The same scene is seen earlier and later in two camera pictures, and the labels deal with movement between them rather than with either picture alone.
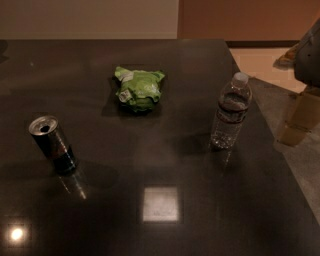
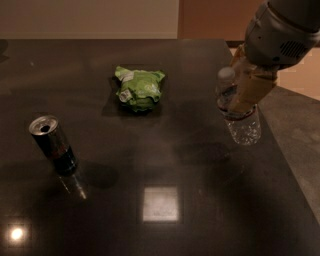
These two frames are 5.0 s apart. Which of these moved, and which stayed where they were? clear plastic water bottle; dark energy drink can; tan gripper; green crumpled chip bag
Moved: tan gripper; clear plastic water bottle
Stayed: green crumpled chip bag; dark energy drink can
